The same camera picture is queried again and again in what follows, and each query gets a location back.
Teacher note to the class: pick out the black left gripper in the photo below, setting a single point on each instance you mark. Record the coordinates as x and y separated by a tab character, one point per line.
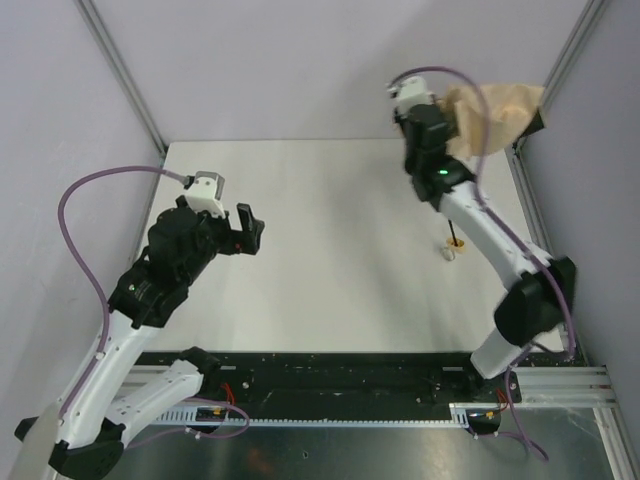
232	235

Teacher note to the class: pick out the beige folding umbrella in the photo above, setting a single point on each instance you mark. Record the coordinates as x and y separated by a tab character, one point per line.
486	119

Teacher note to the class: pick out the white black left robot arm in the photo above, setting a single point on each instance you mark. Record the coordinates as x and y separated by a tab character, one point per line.
83	435

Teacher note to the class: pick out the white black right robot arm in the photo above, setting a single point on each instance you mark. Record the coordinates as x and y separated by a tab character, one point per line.
539	288

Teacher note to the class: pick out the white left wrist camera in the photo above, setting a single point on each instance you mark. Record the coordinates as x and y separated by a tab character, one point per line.
204	194

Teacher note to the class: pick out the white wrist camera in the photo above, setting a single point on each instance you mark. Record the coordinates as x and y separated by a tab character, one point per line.
204	194
410	92

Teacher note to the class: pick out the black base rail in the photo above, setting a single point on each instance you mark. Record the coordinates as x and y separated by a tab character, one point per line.
354	386

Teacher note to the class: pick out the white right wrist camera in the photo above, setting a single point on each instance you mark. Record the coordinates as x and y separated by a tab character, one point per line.
410	92

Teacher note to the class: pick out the aluminium left corner post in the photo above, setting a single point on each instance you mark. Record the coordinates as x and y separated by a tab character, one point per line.
99	31

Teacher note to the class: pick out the aluminium right side rail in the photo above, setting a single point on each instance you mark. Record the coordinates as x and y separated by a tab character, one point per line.
533	215

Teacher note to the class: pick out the grey slotted cable duct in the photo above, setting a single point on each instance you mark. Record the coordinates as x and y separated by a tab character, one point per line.
186	415

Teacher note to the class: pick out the aluminium front cross rail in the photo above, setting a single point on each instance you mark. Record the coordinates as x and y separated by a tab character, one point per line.
565	387

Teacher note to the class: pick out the aluminium corner frame post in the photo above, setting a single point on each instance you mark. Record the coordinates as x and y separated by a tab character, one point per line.
579	35

